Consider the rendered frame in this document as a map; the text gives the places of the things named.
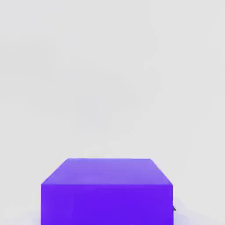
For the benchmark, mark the small purple cube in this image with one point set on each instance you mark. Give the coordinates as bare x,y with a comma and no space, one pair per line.
107,202

